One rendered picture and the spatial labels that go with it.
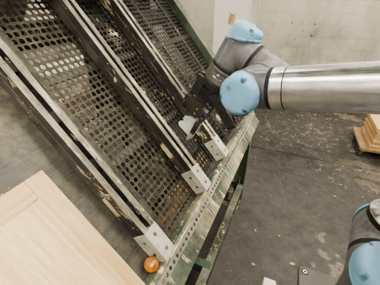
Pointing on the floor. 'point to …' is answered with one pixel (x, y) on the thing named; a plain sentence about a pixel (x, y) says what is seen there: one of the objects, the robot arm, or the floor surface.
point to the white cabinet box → (225, 9)
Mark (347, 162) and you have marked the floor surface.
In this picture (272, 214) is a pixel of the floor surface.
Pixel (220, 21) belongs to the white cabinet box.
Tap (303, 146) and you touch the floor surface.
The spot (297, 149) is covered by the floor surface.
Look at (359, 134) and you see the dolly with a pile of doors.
